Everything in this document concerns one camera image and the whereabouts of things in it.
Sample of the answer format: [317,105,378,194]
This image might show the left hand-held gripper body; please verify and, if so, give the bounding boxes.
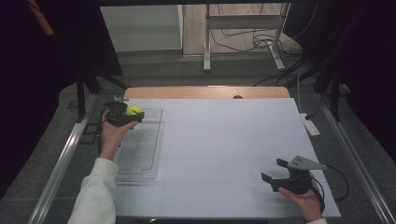
[104,95,134,127]

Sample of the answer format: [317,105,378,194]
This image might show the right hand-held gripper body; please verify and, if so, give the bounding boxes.
[270,155,329,196]

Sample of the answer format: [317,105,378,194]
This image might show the yellow tennis ball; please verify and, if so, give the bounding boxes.
[125,105,145,117]

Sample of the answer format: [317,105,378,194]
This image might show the clear plastic container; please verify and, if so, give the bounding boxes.
[115,107,164,184]

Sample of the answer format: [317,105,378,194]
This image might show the person's right hand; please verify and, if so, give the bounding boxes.
[277,181,325,223]

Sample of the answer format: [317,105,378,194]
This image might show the person's left hand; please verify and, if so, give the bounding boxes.
[98,110,139,162]

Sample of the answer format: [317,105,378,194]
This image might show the black stand legs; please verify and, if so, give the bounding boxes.
[75,72,129,123]

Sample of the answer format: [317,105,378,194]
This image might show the white power strip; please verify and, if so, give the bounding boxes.
[300,112,321,137]

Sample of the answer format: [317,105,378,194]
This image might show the wooden table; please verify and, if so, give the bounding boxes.
[123,86,291,100]

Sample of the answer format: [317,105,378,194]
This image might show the white table cover board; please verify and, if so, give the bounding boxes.
[113,98,342,218]

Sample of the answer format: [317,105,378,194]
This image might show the person's left white sleeve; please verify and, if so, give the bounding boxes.
[67,157,120,224]

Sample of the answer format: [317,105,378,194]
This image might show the dark curtain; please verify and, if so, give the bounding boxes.
[0,0,123,200]
[282,0,396,155]

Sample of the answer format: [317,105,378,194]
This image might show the white cabinet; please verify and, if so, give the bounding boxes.
[99,4,185,53]

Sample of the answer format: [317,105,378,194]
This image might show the black floor frame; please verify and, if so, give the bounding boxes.
[78,122,102,146]

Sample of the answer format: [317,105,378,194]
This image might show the right hand-held gripper cable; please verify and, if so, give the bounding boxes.
[311,164,350,212]

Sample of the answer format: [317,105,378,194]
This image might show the black plug with cable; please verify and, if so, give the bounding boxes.
[304,92,322,121]

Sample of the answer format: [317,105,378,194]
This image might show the aluminium rail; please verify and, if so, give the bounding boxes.
[317,92,396,224]
[27,92,98,224]

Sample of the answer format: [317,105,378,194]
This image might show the white cable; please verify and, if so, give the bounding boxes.
[296,73,304,115]

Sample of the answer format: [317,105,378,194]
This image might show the grey metal desk frame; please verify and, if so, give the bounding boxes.
[203,3,291,73]

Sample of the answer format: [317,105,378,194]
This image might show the bundle of black floor cables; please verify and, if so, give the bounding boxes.
[209,3,318,88]

